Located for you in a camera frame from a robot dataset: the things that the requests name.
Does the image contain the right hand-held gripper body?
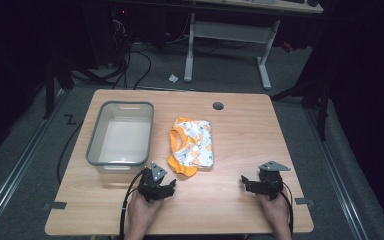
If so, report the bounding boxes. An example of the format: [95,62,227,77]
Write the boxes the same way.
[257,160,292,201]

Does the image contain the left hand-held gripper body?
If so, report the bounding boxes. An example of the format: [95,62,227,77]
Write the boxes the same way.
[137,161,169,203]

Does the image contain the orange and white garment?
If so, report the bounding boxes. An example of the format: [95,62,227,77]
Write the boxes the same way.
[166,116,215,177]

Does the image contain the white bin with grey rim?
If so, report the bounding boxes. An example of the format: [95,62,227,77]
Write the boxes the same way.
[85,100,155,175]

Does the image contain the person's right hand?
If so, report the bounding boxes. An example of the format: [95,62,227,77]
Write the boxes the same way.
[257,189,293,232]

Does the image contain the person's left hand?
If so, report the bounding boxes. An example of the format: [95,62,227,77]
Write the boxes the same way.
[126,190,165,232]

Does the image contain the grey tape piece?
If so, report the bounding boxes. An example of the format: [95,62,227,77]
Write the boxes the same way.
[42,201,68,211]
[294,197,316,207]

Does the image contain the black metal stand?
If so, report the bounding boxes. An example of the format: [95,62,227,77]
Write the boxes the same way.
[270,63,333,142]
[42,58,116,120]

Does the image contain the white-framed wooden desk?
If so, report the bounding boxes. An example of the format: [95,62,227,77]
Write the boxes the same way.
[182,0,325,91]

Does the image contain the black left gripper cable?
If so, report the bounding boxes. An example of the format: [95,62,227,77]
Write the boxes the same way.
[118,168,148,240]

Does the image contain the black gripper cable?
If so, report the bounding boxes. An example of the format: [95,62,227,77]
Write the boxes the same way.
[280,188,295,236]
[118,168,148,240]

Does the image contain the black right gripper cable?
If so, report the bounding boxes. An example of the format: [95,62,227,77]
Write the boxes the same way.
[280,188,295,236]

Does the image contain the metal floor rail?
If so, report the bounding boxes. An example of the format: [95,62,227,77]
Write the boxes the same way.
[0,89,70,236]
[303,105,372,240]

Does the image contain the black floor cable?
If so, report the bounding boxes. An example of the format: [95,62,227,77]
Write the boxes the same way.
[56,120,85,185]

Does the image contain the black floor cables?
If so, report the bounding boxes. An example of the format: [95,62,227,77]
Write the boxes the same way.
[110,18,153,91]

